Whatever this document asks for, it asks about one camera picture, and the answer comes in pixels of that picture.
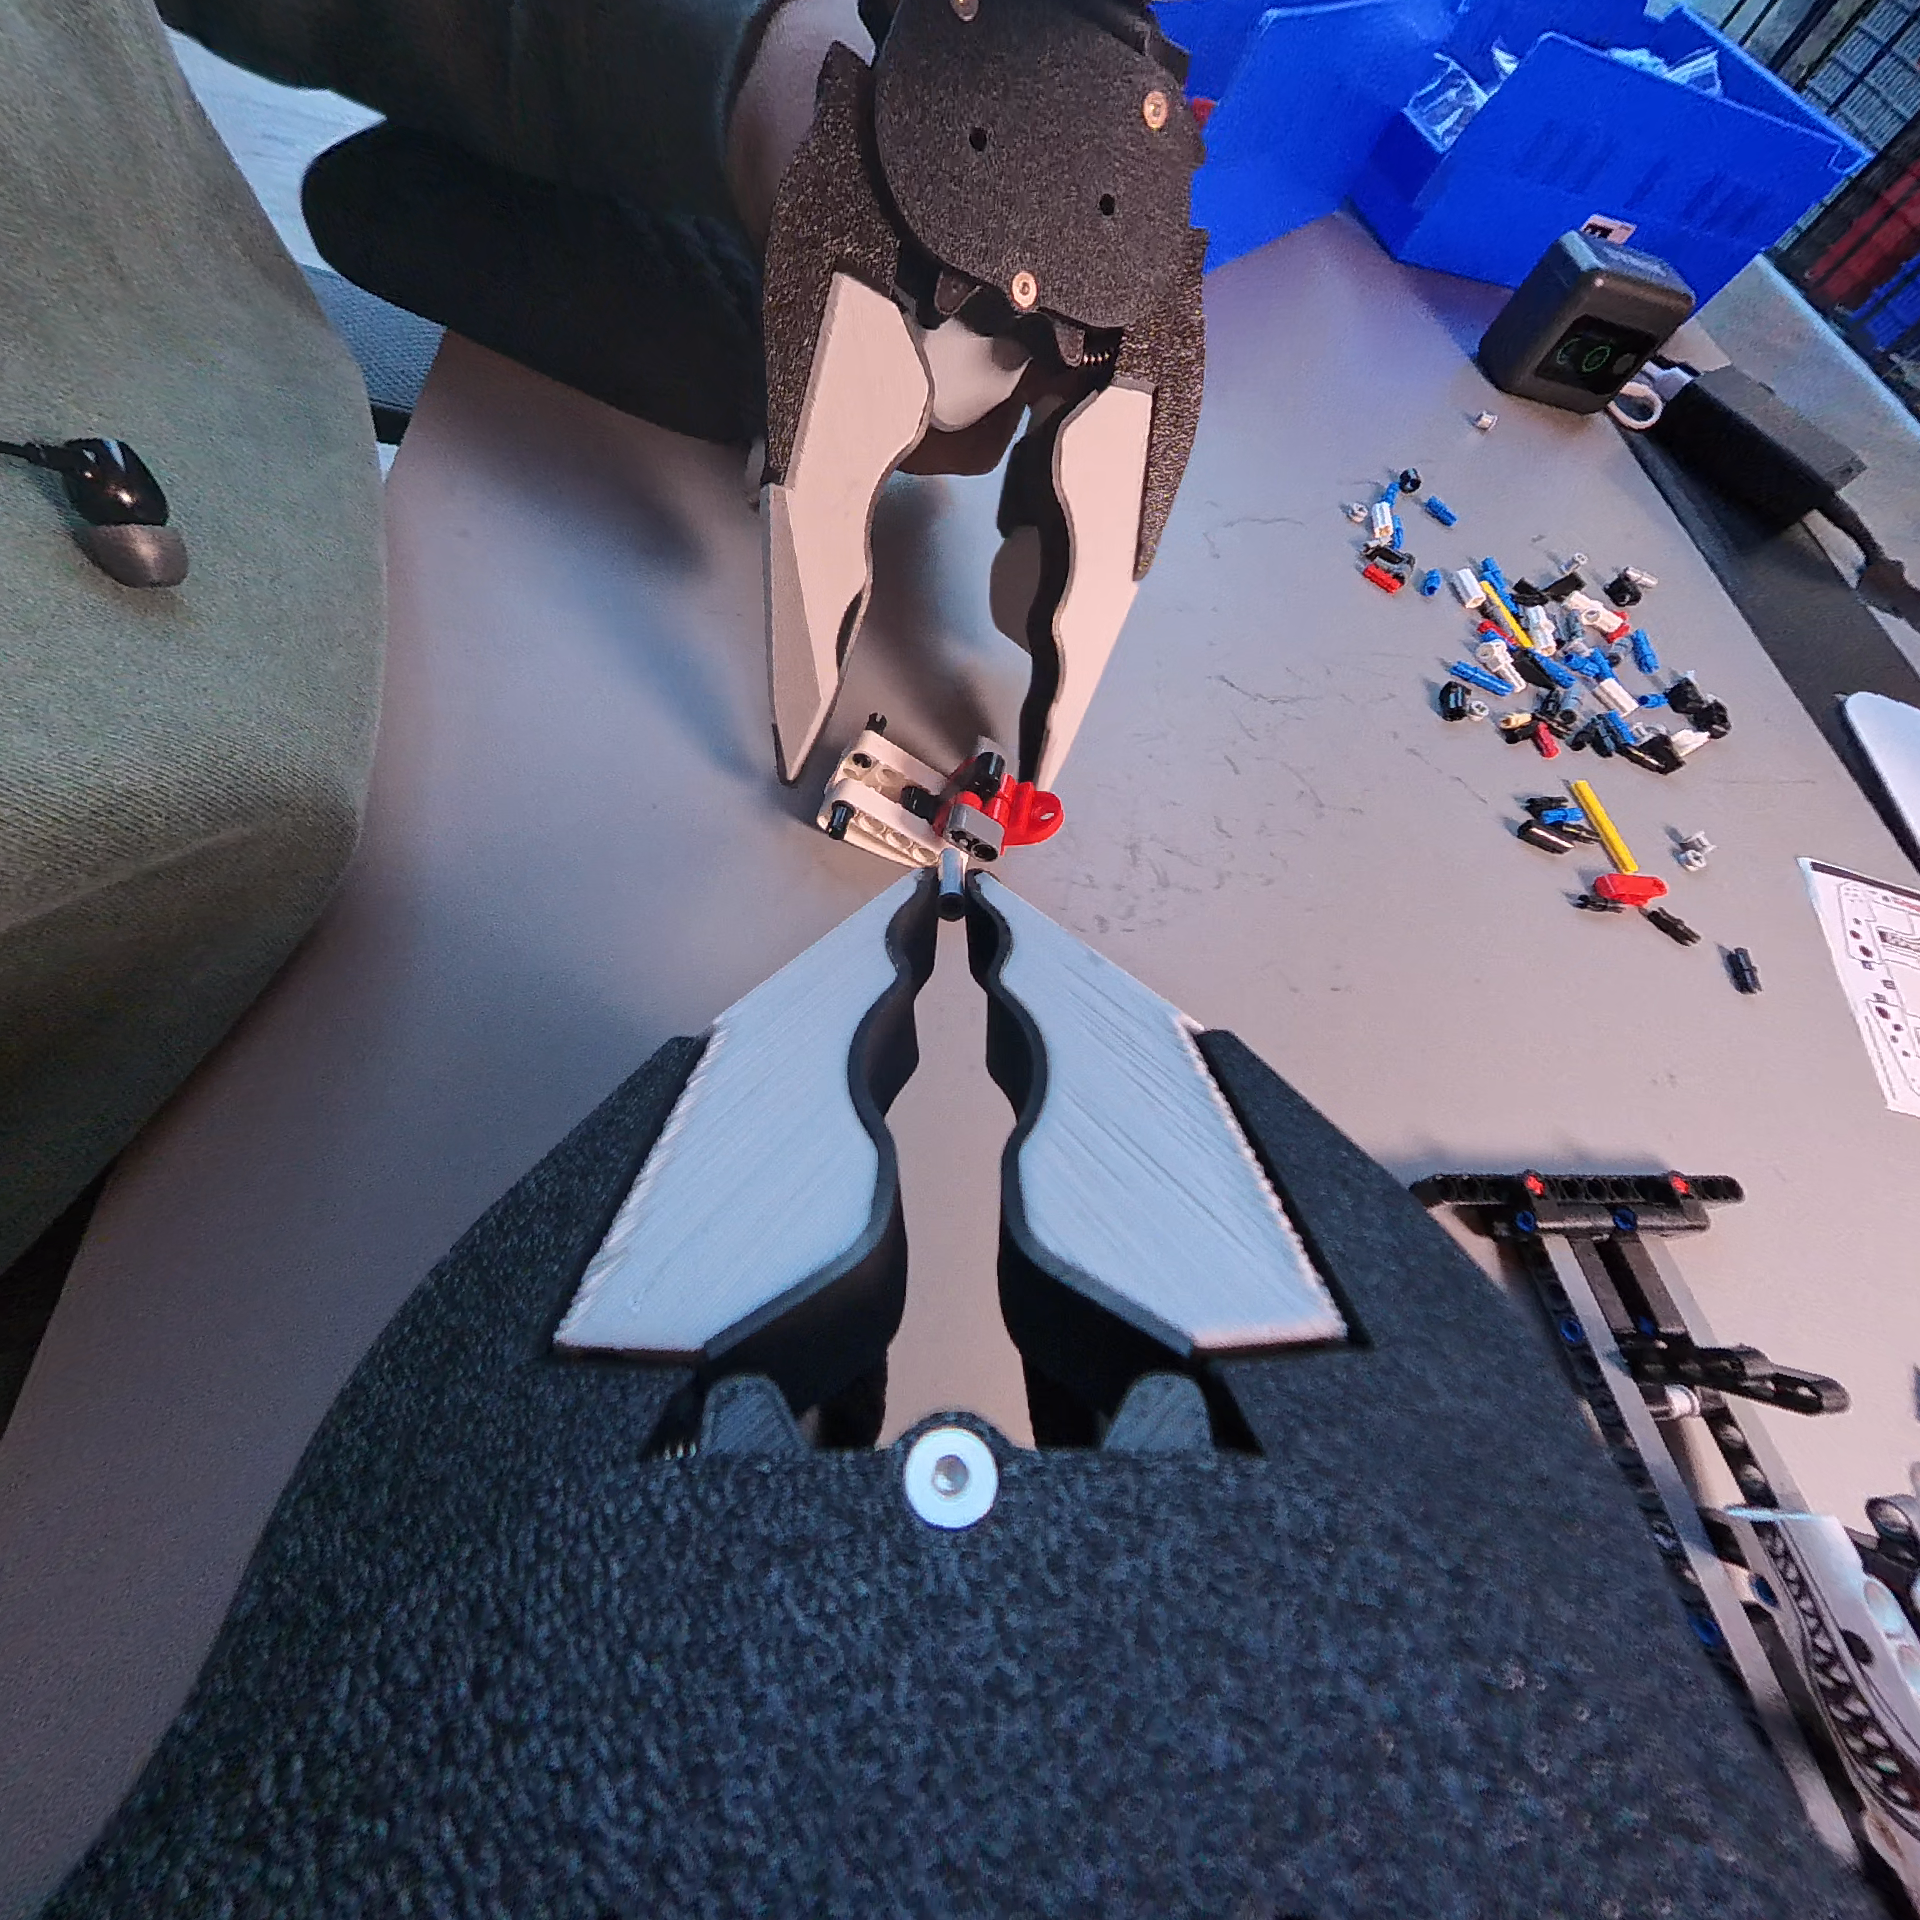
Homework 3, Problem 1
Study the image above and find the white toy brick piece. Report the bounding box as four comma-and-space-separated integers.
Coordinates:
817, 716, 955, 873

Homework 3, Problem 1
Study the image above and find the printed instruction sheet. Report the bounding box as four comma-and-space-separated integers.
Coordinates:
1801, 854, 1920, 1118

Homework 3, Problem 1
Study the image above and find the pile of small toy bricks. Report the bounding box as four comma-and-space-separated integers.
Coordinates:
1344, 466, 1743, 947

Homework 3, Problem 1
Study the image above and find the green sweatshirt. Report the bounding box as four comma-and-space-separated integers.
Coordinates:
0, 0, 394, 1262

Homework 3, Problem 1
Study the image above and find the toy vehicle chassis build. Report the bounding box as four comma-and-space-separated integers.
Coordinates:
1411, 1170, 1920, 1877

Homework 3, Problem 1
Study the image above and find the black power adapter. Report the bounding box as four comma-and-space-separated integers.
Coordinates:
1657, 361, 1878, 542

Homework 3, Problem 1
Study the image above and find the person's left hand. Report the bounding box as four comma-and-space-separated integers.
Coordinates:
729, 0, 879, 218

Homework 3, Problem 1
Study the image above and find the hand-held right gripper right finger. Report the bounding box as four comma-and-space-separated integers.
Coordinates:
960, 870, 1353, 1388

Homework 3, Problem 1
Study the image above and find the white document stand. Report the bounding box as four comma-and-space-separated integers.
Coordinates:
1838, 690, 1920, 858

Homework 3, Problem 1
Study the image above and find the black device with green screen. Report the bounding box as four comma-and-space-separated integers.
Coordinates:
1476, 235, 1700, 417

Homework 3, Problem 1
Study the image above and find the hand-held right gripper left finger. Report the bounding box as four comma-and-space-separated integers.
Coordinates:
560, 870, 954, 1388

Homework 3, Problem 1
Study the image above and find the grey desk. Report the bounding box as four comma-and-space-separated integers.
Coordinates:
0, 211, 1920, 1920

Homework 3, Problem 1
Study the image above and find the red toy brick piece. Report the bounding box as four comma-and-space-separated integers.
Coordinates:
946, 746, 1068, 858

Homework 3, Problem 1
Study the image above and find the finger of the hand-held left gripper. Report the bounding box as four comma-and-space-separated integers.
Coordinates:
1000, 383, 1164, 794
759, 295, 938, 794

